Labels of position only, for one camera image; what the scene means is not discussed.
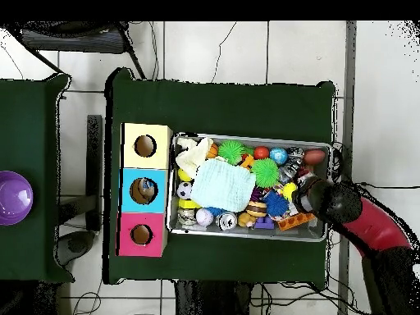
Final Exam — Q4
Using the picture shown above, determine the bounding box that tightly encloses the orange toy building block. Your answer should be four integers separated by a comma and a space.
276, 212, 317, 232
240, 153, 256, 170

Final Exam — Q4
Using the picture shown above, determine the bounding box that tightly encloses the mint green cloth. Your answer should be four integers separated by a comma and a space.
189, 157, 257, 213

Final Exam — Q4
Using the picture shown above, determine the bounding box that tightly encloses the crushed clear plastic bottle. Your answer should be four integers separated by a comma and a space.
137, 178, 158, 201

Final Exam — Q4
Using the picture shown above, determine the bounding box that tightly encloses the silver mesh bin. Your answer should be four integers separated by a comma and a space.
166, 132, 332, 243

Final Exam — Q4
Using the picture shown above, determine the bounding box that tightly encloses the wooden box with three holes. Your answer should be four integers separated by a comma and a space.
115, 122, 174, 258

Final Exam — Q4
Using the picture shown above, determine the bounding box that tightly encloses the yellow ball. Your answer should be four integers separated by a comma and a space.
281, 181, 299, 202

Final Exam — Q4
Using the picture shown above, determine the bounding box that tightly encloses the green spiky rubber ball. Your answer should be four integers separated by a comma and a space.
251, 157, 281, 189
217, 139, 246, 166

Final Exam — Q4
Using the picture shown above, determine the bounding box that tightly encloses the blue spiky rubber ball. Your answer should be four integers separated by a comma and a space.
262, 189, 290, 217

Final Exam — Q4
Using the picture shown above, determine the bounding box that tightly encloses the white toy baseball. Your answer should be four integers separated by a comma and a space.
195, 208, 214, 227

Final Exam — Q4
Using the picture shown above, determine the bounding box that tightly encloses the dark green tablecloth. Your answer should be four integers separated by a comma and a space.
103, 66, 336, 285
0, 73, 75, 285

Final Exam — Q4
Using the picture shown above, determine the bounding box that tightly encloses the cream cloth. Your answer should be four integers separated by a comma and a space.
174, 136, 214, 180

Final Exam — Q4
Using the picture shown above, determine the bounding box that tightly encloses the black and white soccer ball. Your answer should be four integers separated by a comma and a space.
176, 180, 193, 200

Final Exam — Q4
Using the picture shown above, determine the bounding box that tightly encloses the black chair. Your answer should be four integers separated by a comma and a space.
6, 21, 147, 80

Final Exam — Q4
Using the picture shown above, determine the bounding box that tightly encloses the purple bowl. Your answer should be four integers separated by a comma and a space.
0, 170, 34, 226

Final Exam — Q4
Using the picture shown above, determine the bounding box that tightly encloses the black power cable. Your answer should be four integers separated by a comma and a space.
355, 181, 420, 192

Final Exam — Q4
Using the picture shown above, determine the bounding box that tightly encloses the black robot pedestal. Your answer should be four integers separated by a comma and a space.
173, 280, 253, 315

